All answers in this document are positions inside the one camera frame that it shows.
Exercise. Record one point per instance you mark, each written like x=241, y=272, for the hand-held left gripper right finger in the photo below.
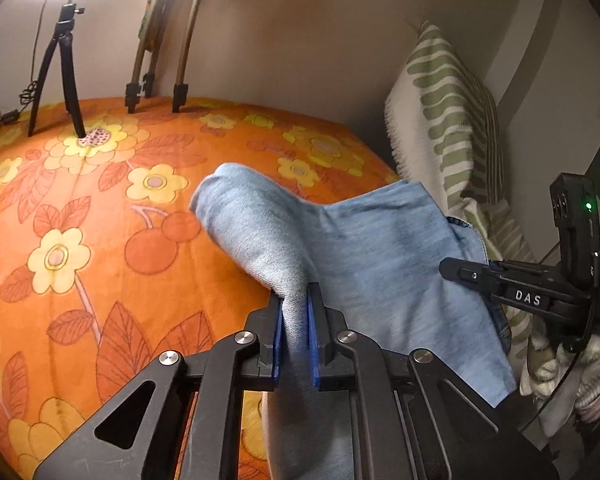
x=314, y=355

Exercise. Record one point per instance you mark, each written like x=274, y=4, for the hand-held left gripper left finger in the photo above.
x=278, y=340

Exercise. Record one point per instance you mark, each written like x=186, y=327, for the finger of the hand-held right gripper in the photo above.
x=467, y=272

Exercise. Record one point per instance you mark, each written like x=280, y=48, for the blue denim pants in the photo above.
x=380, y=250

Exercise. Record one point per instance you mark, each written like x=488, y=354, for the orange floral blanket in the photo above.
x=130, y=285

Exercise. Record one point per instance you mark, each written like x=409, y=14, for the green striped white pillow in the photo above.
x=430, y=110

